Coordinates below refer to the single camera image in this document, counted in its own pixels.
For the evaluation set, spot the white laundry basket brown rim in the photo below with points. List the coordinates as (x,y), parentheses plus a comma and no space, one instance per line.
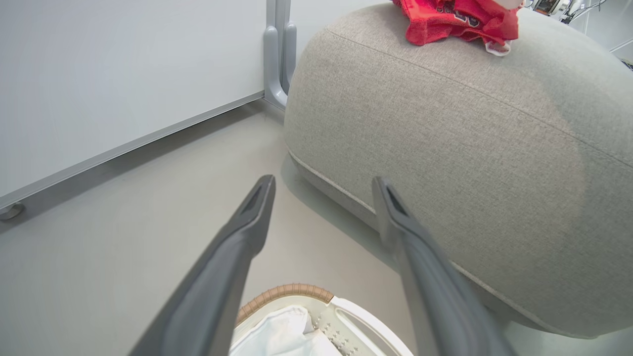
(356,321)

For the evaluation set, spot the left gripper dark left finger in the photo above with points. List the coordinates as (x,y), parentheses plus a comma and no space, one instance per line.
(217,277)

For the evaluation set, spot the grey partition caster foot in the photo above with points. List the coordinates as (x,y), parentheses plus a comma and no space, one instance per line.
(10,211)

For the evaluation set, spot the grey fabric sofa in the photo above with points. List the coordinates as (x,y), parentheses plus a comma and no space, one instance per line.
(470,148)

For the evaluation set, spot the background lab equipment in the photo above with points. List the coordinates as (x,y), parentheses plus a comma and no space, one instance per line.
(546,6)

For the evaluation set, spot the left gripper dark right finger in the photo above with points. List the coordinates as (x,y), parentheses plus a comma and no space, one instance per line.
(435,291)

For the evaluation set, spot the red and white garment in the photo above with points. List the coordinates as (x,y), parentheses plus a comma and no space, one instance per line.
(445,22)

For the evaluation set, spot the white partition board grey frame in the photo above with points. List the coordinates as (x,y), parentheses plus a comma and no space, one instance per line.
(123,74)

